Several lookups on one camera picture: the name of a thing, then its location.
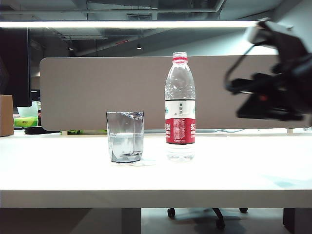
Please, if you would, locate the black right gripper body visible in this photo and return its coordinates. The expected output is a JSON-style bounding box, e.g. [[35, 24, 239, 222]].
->
[[272, 54, 312, 115]]

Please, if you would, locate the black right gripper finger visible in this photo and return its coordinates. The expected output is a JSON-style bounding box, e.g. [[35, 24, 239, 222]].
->
[[229, 72, 281, 95], [235, 92, 307, 122]]

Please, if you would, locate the clear red-label water bottle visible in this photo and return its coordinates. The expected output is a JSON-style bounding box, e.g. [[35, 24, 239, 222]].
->
[[165, 51, 196, 163]]

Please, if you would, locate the clear faceted glass mug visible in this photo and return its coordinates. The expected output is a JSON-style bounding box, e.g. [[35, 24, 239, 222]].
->
[[106, 111, 145, 163]]

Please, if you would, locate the black office chair base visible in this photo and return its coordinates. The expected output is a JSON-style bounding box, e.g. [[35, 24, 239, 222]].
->
[[167, 207, 249, 230]]

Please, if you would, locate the dark table leg panel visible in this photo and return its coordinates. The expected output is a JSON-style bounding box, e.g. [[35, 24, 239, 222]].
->
[[121, 207, 142, 234], [283, 207, 312, 234]]

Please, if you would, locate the long ceiling light bar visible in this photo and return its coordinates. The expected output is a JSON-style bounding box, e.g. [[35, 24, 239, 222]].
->
[[0, 20, 259, 28]]

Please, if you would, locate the brown desk partition screen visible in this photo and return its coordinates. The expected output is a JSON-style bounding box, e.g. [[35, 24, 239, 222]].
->
[[39, 55, 312, 131]]

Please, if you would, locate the green flat package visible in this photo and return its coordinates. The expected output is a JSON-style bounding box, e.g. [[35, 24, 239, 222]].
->
[[67, 129, 108, 135]]

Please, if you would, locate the black monitor base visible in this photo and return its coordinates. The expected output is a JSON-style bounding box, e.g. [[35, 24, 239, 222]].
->
[[24, 126, 61, 135]]

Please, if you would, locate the white tissue sheet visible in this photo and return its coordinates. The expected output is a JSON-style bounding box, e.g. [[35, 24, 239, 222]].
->
[[17, 101, 41, 118]]

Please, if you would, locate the green tissue box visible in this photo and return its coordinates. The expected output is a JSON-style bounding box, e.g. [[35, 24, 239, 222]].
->
[[14, 117, 39, 128]]

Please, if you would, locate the dark computer monitor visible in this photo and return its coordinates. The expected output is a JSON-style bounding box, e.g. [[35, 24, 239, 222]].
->
[[0, 27, 33, 108]]

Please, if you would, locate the brown cardboard box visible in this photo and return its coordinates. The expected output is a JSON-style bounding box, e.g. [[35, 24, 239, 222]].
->
[[0, 94, 15, 137]]

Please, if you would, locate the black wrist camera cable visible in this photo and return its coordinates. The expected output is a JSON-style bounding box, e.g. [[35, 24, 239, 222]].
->
[[223, 43, 255, 91]]

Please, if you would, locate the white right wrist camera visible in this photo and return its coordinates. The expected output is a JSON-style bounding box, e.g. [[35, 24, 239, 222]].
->
[[243, 20, 272, 46]]

